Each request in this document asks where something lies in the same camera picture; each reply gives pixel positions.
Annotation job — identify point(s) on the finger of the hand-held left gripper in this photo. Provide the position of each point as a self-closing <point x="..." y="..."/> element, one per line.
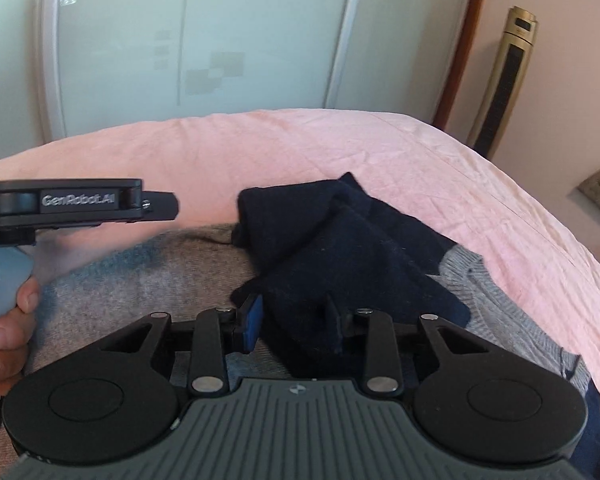
<point x="161" y="206"/>

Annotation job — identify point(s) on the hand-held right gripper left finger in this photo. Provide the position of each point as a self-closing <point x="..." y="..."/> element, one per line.
<point x="252" y="324"/>

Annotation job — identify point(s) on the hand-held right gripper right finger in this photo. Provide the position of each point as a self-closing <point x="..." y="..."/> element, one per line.
<point x="336" y="332"/>

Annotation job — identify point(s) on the grey and navy knit sweater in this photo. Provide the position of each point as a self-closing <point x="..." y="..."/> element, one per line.
<point x="145" y="280"/>

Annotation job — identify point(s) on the person's left hand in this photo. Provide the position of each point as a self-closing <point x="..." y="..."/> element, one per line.
<point x="10" y="332"/>

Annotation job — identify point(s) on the white frosted sliding wardrobe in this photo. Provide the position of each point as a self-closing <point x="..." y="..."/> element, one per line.
<point x="205" y="35"/>

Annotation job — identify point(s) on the pink bed sheet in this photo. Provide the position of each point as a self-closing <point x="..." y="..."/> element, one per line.
<point x="330" y="150"/>

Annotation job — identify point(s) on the gold tower air conditioner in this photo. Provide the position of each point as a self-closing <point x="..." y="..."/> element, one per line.
<point x="505" y="80"/>

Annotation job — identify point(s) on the brown wooden door frame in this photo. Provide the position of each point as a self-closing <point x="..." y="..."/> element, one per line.
<point x="467" y="35"/>

